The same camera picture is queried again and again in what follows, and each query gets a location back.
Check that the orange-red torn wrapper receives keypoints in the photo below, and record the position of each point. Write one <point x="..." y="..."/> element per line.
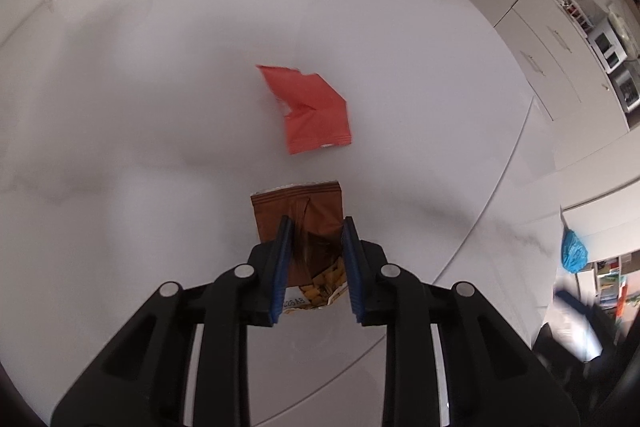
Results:
<point x="312" y="109"/>

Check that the brown snack wrapper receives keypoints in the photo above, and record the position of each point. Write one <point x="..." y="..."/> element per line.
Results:
<point x="312" y="227"/>

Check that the shelf with small appliances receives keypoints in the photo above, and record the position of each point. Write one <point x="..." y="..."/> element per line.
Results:
<point x="607" y="37"/>

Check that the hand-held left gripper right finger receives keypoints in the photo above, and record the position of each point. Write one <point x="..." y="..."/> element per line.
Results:
<point x="351" y="274"/>

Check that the white drawer cabinet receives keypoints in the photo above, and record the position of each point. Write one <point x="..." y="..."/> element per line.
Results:
<point x="545" y="72"/>

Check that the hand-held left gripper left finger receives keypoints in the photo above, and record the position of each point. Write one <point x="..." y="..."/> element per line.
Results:
<point x="280" y="274"/>

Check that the blue plastic bag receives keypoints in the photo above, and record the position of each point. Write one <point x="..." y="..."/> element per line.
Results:
<point x="573" y="252"/>

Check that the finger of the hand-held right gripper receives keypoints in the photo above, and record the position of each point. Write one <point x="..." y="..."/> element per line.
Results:
<point x="570" y="298"/>

